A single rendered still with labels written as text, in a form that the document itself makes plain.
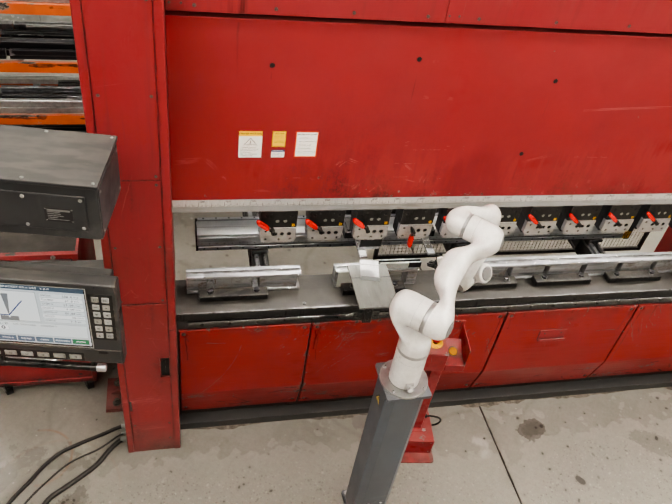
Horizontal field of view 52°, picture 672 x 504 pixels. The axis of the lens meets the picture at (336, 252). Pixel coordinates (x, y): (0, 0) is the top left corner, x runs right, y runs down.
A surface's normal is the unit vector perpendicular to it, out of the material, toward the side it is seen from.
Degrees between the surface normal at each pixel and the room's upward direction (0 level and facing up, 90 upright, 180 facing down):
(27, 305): 90
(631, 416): 0
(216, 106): 90
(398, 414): 90
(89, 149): 0
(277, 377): 90
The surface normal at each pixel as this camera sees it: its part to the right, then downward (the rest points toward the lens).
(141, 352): 0.18, 0.67
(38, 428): 0.13, -0.74
